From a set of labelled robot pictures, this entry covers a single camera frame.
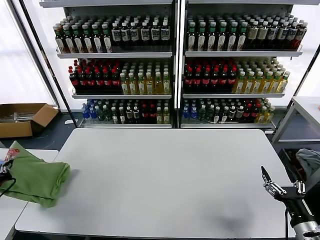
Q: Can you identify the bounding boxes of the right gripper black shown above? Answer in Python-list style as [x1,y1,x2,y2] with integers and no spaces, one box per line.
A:
[260,165,315,225]

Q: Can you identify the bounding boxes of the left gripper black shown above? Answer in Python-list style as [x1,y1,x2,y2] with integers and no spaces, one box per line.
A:
[0,164,11,187]

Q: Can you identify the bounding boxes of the green printed T-shirt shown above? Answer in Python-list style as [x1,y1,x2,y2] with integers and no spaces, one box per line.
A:
[0,140,72,209]

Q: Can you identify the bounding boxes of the dark bin with red items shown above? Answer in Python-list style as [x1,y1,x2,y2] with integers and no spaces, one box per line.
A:
[279,147,307,186]

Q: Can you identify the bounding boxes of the grey blue cloth pile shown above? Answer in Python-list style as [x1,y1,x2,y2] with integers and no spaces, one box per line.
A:
[295,148,320,181]

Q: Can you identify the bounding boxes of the brown cardboard box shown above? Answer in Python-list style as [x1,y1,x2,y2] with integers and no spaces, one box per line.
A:
[0,103,60,139]

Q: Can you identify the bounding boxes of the clear plastic packs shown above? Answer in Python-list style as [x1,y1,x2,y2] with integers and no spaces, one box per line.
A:
[0,111,32,124]

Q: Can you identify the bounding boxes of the small red label cola bottle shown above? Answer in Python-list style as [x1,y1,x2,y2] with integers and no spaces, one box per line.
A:
[251,103,260,123]
[243,103,252,123]
[148,104,157,124]
[141,104,150,124]

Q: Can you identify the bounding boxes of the green cap yellow drink bottle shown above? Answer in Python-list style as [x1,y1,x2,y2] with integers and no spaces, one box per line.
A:
[277,70,291,94]
[128,72,138,95]
[137,72,147,95]
[251,71,264,94]
[259,71,273,94]
[119,72,129,95]
[269,71,282,94]
[242,71,255,94]
[233,71,246,94]
[162,71,171,95]
[153,71,163,95]
[145,71,155,95]

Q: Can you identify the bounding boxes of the red cap cola bottle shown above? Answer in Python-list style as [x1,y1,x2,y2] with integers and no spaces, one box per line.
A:
[226,65,237,93]
[77,66,88,94]
[111,67,121,94]
[103,67,113,94]
[210,65,219,93]
[201,65,211,93]
[218,65,228,93]
[184,66,193,93]
[192,65,202,93]
[86,67,96,94]
[94,67,104,94]
[68,66,79,94]

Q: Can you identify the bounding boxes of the green cap brown tea bottle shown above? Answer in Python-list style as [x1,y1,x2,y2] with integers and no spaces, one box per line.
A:
[206,21,217,51]
[62,24,75,54]
[196,21,206,51]
[186,21,197,51]
[236,21,247,50]
[101,23,113,53]
[226,21,237,51]
[81,23,94,54]
[54,24,66,54]
[216,21,227,51]
[71,24,85,54]
[91,23,103,53]

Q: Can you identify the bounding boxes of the grey metal shelf rack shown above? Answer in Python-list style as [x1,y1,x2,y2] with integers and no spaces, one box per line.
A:
[38,0,180,129]
[178,0,305,130]

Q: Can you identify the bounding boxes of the blue label dark bottle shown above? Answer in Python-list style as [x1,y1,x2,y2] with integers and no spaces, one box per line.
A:
[285,20,298,50]

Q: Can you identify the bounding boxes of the white cap dark drink bottle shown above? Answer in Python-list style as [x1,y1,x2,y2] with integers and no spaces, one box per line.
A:
[266,20,278,50]
[129,21,140,48]
[150,21,160,48]
[120,21,131,48]
[276,20,288,50]
[160,20,170,48]
[111,21,121,48]
[140,21,150,48]

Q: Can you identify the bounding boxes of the red brown tea bottle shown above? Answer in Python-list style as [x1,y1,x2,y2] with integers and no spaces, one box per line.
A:
[293,21,308,50]

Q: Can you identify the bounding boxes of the beige label dark bottle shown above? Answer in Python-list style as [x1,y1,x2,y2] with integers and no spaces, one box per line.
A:
[256,20,268,50]
[246,20,258,50]

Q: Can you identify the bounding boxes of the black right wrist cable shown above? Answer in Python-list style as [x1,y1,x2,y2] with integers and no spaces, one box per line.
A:
[283,208,295,240]

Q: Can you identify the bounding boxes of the white metal frame side table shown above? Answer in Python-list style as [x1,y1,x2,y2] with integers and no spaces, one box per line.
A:
[271,96,320,196]

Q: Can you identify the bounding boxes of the black window frame post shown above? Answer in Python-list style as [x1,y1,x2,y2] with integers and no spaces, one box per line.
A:
[289,43,320,111]
[18,0,77,125]

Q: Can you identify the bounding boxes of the grey window frame post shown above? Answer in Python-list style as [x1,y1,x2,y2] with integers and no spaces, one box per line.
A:
[8,0,60,110]

